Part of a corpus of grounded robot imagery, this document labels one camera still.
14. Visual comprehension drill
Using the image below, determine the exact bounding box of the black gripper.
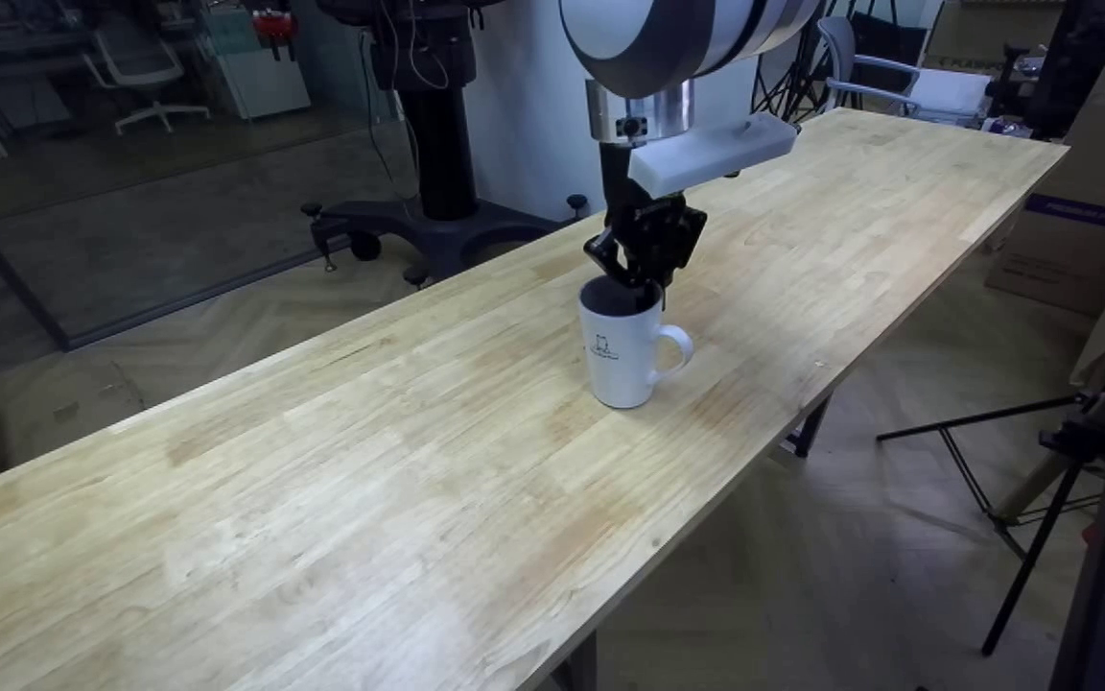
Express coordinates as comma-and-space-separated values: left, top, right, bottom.
580, 137, 709, 313

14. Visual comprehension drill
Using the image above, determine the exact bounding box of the white ceramic mug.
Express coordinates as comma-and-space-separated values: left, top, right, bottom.
574, 277, 697, 415

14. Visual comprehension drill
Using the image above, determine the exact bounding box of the white partition panel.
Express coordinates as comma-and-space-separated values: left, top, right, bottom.
463, 0, 759, 222

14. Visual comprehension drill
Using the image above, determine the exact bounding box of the black table leg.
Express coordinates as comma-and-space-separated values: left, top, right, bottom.
786, 397, 837, 464

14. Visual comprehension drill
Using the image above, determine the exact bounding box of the white chair with armrest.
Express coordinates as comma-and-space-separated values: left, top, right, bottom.
816, 12, 997, 132

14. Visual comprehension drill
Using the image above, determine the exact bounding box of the white cabinet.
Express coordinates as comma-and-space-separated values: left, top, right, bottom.
195, 0, 313, 126

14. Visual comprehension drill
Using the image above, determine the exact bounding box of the red item on cabinet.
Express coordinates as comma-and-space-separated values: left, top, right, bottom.
249, 3, 303, 63

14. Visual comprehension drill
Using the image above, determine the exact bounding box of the cardboard box with purple stripe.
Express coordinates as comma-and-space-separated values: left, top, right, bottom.
982, 54, 1105, 322

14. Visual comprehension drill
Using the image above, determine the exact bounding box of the black tripod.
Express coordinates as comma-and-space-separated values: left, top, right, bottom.
869, 382, 1105, 659

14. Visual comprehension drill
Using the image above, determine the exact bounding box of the dark equipment block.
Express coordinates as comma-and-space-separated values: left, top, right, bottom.
1024, 0, 1105, 144

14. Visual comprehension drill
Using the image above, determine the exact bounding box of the white office chair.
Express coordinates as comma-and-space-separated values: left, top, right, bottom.
79, 15, 216, 137

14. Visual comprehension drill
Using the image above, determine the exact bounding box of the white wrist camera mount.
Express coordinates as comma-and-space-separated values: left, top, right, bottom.
625, 112, 800, 205

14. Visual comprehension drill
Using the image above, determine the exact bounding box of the black wheeled pedestal stand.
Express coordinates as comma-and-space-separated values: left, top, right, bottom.
300, 0, 596, 287

